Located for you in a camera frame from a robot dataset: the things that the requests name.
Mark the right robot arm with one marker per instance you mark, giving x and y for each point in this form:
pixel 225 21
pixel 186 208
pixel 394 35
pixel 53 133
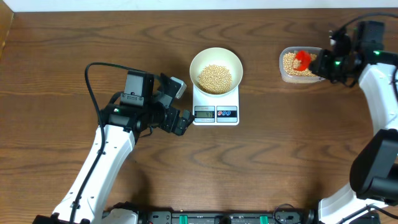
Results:
pixel 373 175

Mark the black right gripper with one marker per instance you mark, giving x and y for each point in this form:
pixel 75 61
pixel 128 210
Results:
pixel 319 66

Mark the white round bowl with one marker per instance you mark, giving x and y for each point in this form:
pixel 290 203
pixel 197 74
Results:
pixel 217 56

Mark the red plastic measuring scoop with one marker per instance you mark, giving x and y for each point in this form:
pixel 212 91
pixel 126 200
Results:
pixel 301 61

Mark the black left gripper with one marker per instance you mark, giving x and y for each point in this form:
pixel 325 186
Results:
pixel 168 124

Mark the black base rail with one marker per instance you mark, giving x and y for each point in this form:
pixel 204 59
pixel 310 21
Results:
pixel 224 217

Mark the soybeans pile in bowl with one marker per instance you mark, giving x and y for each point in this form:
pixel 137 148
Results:
pixel 215 79

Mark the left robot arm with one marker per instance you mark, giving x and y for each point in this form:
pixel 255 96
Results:
pixel 114 141

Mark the clear plastic container of soybeans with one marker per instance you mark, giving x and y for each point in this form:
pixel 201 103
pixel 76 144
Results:
pixel 286 63

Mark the white digital kitchen scale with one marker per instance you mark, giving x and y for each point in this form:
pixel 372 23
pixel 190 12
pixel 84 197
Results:
pixel 216 110

